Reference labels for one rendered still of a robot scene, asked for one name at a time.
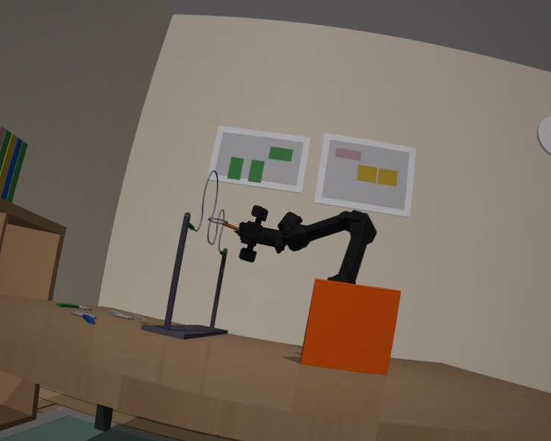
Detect orange long bar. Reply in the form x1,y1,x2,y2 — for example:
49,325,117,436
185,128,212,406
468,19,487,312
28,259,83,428
211,218,239,231

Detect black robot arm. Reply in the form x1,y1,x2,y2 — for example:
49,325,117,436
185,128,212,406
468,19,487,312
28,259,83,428
238,210,377,284

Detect blue handle with grey loop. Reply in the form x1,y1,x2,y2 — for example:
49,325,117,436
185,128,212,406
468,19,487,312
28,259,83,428
71,311,97,324

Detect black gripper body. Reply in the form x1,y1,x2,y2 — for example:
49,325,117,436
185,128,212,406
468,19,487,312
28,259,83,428
239,206,270,263

